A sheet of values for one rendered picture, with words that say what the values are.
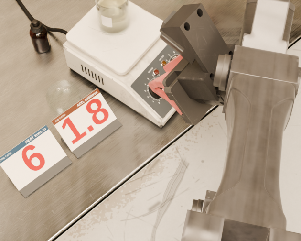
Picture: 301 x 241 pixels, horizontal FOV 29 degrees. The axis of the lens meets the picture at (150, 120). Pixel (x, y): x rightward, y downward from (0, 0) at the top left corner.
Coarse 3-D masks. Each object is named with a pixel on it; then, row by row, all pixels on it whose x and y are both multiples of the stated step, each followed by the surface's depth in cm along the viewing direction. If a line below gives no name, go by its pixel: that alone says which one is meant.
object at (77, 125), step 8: (96, 96) 93; (88, 104) 93; (96, 104) 93; (104, 104) 94; (72, 112) 92; (80, 112) 92; (88, 112) 93; (96, 112) 94; (104, 112) 94; (64, 120) 91; (72, 120) 92; (80, 120) 92; (88, 120) 93; (96, 120) 94; (104, 120) 94; (64, 128) 92; (72, 128) 92; (80, 128) 93; (88, 128) 93; (96, 128) 94; (64, 136) 92; (72, 136) 92; (80, 136) 93; (72, 144) 92
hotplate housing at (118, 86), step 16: (64, 48) 94; (160, 48) 94; (80, 64) 95; (96, 64) 92; (144, 64) 92; (96, 80) 96; (112, 80) 92; (128, 80) 91; (112, 96) 97; (128, 96) 92; (144, 112) 93
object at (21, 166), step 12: (48, 132) 91; (36, 144) 90; (48, 144) 91; (12, 156) 89; (24, 156) 89; (36, 156) 90; (48, 156) 91; (12, 168) 89; (24, 168) 89; (36, 168) 90; (24, 180) 90
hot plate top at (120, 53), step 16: (96, 16) 94; (144, 16) 94; (80, 32) 93; (96, 32) 93; (128, 32) 93; (144, 32) 93; (160, 32) 93; (80, 48) 92; (96, 48) 91; (112, 48) 91; (128, 48) 91; (144, 48) 91; (112, 64) 90; (128, 64) 90
